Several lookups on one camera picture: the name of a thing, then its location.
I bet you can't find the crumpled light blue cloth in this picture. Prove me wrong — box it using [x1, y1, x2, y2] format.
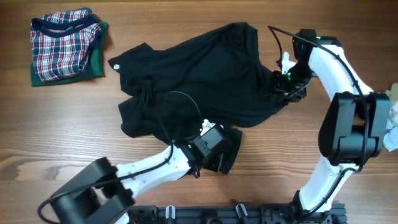
[383, 103, 397, 152]

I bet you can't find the green folded shirt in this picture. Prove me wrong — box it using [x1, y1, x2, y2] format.
[30, 12, 109, 87]

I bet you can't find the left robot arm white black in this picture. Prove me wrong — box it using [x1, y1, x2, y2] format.
[50, 123, 233, 223]

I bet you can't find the plaid folded shirt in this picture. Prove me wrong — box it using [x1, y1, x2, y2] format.
[30, 7, 102, 83]

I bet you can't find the black t-shirt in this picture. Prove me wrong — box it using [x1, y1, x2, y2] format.
[109, 22, 284, 174]

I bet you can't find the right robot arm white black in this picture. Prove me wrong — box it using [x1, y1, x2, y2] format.
[274, 29, 391, 218]

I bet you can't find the beige crumpled cloth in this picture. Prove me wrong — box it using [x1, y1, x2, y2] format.
[385, 83, 398, 107]

